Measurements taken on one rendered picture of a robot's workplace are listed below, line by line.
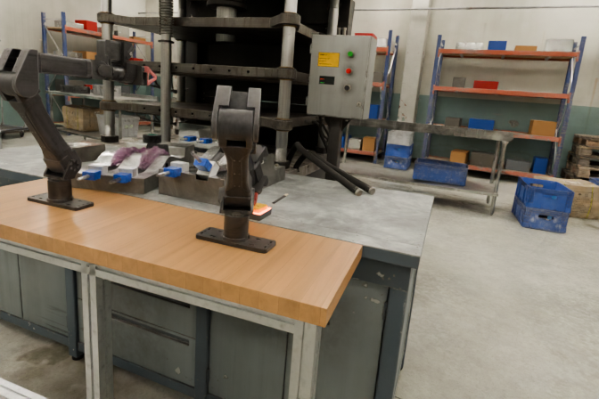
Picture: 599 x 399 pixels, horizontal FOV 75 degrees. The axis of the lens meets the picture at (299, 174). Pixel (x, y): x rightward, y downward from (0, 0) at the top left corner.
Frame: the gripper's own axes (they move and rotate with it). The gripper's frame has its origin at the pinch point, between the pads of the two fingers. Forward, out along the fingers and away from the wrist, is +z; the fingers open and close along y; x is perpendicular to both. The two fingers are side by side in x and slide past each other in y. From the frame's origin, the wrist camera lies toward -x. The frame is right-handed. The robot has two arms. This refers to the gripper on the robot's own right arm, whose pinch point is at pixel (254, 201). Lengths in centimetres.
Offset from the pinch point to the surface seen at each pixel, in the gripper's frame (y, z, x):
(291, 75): 24, 8, -86
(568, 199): -169, 226, -258
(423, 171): -30, 248, -290
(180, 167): 29.7, -3.2, -5.0
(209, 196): 17.4, 2.8, -0.6
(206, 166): 18.7, -5.8, -5.3
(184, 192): 27.6, 3.4, -0.2
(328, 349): -28, 36, 22
